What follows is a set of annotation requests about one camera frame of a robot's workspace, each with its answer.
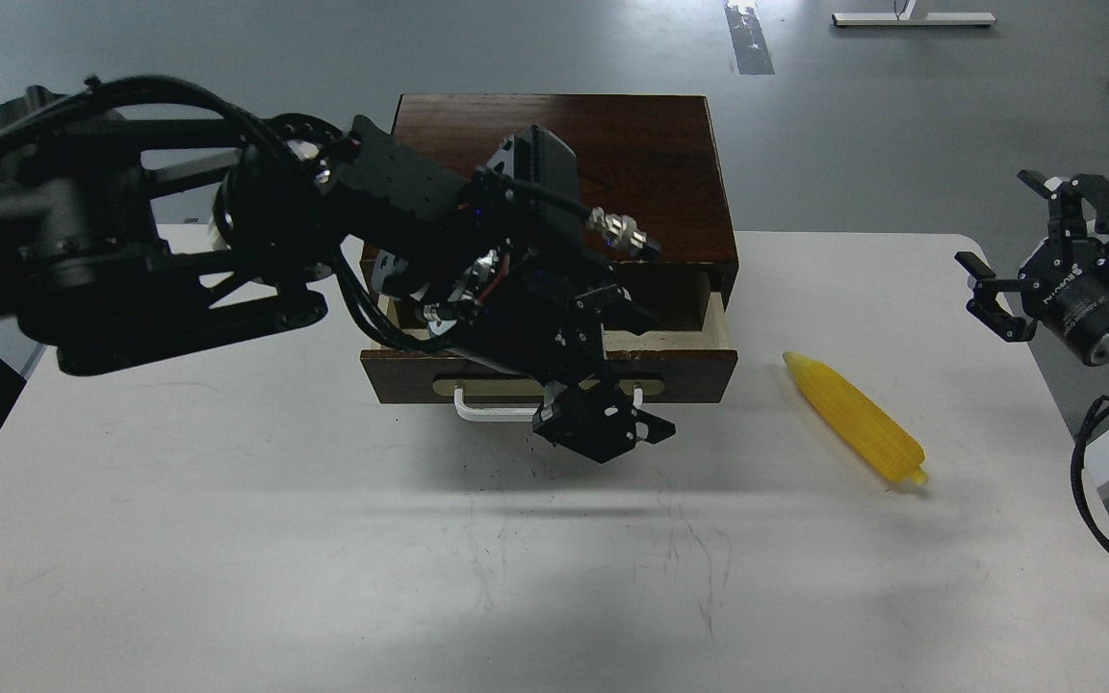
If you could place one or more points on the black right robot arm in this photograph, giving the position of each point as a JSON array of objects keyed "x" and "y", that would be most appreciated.
[{"x": 1099, "y": 409}]

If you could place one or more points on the yellow plastic corn cob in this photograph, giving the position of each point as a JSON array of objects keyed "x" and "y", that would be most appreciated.
[{"x": 863, "y": 425}]

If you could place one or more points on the wooden drawer with white handle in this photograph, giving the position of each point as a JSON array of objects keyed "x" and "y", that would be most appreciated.
[{"x": 670, "y": 366}]

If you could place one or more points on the white table leg base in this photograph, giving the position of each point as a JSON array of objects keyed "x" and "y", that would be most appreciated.
[{"x": 913, "y": 14}]

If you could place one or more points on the black camera box left wrist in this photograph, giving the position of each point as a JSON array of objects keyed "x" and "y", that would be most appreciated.
[{"x": 540, "y": 170}]

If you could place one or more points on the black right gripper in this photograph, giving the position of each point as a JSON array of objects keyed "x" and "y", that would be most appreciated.
[{"x": 1071, "y": 298}]

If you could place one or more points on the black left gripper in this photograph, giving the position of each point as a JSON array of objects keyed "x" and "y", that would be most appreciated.
[{"x": 547, "y": 318}]

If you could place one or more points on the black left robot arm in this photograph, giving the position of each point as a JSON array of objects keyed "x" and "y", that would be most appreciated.
[{"x": 147, "y": 218}]

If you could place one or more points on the dark wooden drawer cabinet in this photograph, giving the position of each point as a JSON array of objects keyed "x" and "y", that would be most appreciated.
[{"x": 651, "y": 157}]

